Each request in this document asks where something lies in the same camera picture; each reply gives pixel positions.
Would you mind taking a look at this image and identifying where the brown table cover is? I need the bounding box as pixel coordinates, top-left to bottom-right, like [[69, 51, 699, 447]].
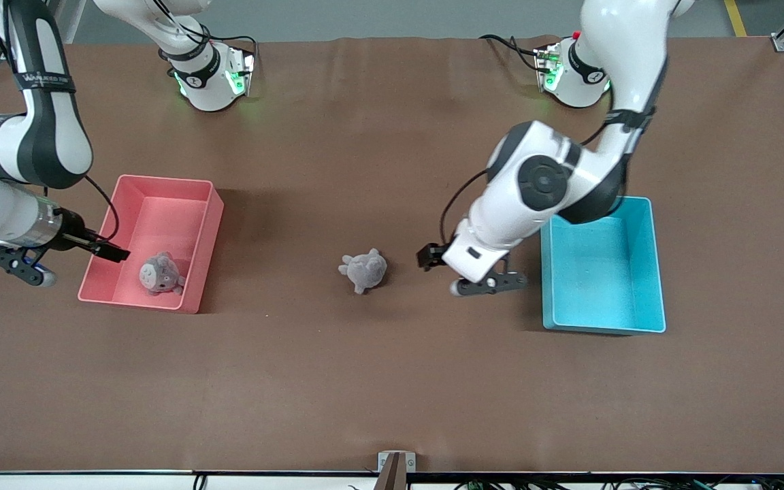
[[0, 35, 784, 474]]

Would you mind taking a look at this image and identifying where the blue plastic box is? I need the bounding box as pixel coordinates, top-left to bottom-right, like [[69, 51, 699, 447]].
[[540, 196, 667, 336]]

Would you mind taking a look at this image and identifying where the plain grey plush toy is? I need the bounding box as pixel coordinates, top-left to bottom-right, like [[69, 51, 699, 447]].
[[338, 248, 389, 295]]

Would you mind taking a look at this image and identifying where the black base cable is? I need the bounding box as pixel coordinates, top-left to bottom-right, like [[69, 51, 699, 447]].
[[147, 0, 260, 72], [479, 34, 544, 72]]

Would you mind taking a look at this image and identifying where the grey plush toy white face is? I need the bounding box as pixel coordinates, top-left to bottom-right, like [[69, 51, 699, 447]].
[[138, 251, 186, 296]]

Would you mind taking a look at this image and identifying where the small metal bracket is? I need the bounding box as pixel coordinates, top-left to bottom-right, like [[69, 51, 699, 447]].
[[378, 451, 417, 472]]

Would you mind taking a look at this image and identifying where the black right base cable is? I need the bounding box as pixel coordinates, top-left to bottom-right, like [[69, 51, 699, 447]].
[[147, 0, 260, 72]]

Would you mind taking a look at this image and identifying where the black left base cable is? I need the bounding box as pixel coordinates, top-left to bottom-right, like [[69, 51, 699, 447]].
[[479, 34, 544, 72]]

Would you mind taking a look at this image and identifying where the pink plastic box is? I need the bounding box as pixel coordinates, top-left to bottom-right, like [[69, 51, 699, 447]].
[[78, 174, 225, 314]]

